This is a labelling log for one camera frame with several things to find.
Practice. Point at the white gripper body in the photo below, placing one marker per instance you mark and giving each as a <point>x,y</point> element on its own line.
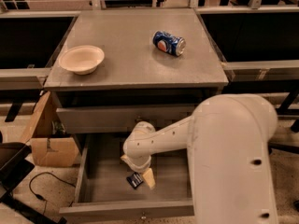
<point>140,166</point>

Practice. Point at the dark blue rxbar wrapper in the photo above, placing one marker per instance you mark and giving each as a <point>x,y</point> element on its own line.
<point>135,180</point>

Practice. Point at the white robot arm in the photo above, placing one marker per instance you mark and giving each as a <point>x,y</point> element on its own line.
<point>226,138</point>

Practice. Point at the open grey middle drawer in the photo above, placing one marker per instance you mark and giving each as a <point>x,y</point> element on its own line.
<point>103,193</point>

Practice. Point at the closed grey top drawer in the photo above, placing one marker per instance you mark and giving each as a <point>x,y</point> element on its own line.
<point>120,118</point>

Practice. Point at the grey wooden drawer cabinet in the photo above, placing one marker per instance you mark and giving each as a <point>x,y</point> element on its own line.
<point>134,71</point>

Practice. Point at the brown cardboard box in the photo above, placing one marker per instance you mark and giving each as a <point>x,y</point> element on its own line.
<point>50,146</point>

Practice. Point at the white paper bowl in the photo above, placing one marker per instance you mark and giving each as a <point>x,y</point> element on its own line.
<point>81,60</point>

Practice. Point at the black chair at left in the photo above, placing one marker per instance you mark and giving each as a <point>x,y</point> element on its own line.
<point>13,169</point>

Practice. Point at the blue pepsi can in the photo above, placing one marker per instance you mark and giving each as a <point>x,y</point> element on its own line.
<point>168,43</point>

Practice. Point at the black office chair base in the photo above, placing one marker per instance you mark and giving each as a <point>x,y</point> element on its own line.
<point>285,164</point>

